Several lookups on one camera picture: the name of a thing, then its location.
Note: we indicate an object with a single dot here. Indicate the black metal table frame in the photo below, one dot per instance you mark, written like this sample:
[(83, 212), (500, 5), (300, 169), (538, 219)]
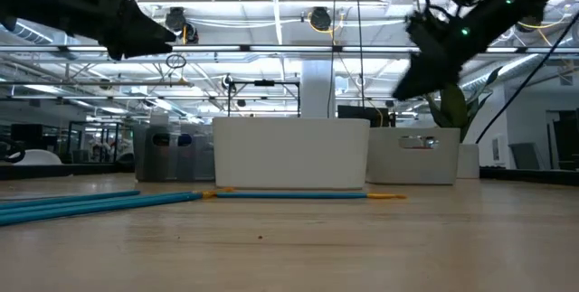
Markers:
[(529, 175)]

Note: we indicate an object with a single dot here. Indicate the white plastic bin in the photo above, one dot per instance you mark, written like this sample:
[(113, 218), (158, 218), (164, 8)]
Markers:
[(289, 156)]

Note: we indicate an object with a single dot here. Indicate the black metal rack frame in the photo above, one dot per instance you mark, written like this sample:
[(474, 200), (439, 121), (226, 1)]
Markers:
[(264, 82)]

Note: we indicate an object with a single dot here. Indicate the light grey plastic bin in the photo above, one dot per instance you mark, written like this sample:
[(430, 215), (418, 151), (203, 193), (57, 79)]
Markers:
[(411, 165)]

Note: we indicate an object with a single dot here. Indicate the white pillar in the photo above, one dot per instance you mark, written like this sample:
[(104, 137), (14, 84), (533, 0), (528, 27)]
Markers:
[(316, 88)]

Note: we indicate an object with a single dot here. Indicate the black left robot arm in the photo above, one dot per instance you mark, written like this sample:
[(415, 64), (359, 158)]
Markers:
[(36, 2)]

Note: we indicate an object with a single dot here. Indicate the green plant in white pot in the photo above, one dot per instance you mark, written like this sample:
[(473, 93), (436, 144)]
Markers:
[(454, 111)]

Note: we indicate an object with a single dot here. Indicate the dark grey plastic bin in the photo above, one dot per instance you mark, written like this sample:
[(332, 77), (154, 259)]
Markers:
[(203, 161)]

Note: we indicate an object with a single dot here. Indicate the long ceiling rail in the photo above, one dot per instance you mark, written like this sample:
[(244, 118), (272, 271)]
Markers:
[(271, 48)]

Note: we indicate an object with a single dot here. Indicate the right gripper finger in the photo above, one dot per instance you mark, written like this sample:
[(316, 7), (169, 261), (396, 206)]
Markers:
[(425, 75)]

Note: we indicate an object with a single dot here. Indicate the grey swivel chair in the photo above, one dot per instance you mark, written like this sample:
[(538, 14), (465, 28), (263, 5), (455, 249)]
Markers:
[(527, 156)]

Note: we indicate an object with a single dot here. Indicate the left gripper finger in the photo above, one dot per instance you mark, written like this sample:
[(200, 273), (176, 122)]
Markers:
[(140, 49), (140, 25)]

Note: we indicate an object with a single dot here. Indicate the black cabinet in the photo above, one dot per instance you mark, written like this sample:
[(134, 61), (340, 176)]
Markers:
[(565, 138)]

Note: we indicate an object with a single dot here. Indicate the silver ventilation duct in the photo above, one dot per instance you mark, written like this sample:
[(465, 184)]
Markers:
[(511, 68)]

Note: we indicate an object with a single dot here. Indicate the black display screen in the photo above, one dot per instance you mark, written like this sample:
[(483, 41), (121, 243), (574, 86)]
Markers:
[(362, 115)]

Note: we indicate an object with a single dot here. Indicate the short ceiling rail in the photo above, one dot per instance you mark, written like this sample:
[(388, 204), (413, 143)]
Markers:
[(90, 83)]

